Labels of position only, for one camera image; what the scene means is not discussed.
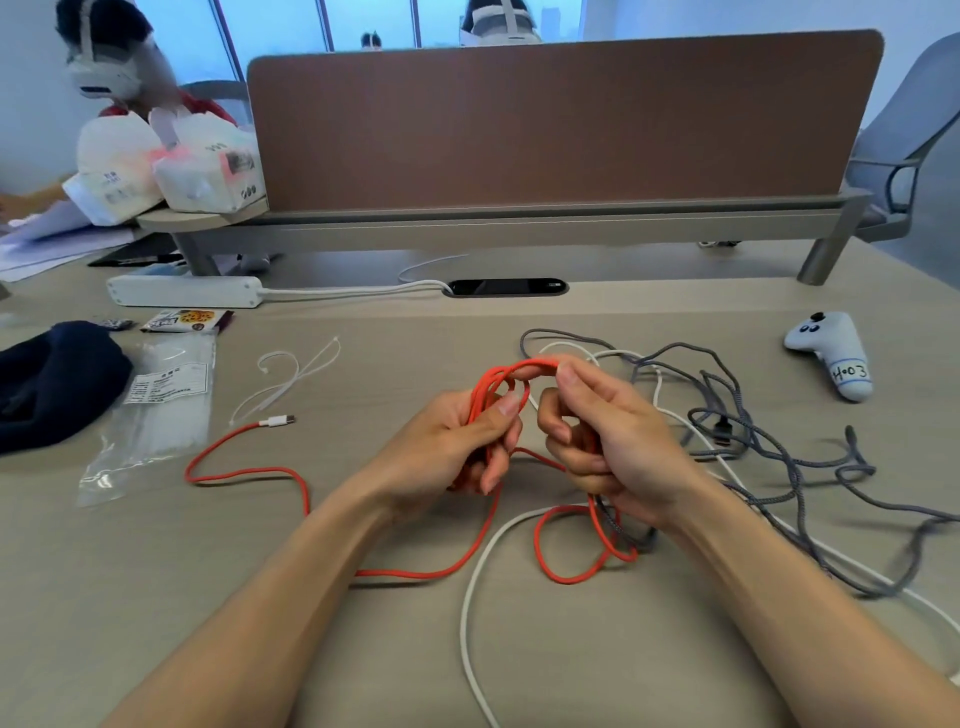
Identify person's left forearm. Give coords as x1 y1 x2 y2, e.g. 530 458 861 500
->
101 483 436 728

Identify white labelled hand controller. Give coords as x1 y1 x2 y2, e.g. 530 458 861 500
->
783 311 875 404

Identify white printed snack packet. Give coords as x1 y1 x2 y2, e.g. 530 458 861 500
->
140 308 234 336

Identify person's right forearm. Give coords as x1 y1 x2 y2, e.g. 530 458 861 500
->
659 487 960 728

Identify white zip ties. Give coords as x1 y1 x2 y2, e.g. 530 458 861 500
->
251 335 343 410

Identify looped white cable tie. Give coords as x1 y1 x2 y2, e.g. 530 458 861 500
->
228 350 303 429

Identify grey braided cable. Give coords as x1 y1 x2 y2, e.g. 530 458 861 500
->
519 328 960 599

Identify navy baseball cap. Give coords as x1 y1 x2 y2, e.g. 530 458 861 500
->
0 320 135 457

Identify white tissue pack pink label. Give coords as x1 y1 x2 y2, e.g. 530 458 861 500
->
149 106 268 215

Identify brown desk divider panel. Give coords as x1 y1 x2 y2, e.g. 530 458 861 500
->
246 29 886 214

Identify round beige shelf board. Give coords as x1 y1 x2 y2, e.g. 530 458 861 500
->
137 198 270 234

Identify white cable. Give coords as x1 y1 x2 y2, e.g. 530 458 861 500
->
458 341 960 728

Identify grey office chair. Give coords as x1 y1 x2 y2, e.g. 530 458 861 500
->
179 78 253 125
847 31 960 244

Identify white head-mounted headset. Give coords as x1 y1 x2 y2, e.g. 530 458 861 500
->
65 0 151 103
458 0 543 48

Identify white power strip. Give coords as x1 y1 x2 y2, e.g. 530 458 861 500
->
106 274 265 310

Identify white paper sheets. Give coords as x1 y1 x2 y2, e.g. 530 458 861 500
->
0 202 144 284

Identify red cable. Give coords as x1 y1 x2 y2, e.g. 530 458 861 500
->
184 357 640 586

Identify person's left hand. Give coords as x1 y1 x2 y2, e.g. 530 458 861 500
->
367 386 534 523

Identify clear bag of zip ties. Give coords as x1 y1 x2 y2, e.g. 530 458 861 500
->
76 332 219 509

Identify white power strip cord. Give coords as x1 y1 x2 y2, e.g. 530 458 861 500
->
260 278 455 300

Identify black flat tablet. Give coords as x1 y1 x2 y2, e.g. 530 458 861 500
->
87 253 185 269

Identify person's right hand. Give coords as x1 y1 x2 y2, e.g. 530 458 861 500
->
536 353 718 535

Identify grey metal desk shelf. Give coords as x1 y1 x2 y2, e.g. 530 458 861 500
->
172 187 875 286

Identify large glass window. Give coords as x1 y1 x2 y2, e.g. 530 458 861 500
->
131 0 585 84

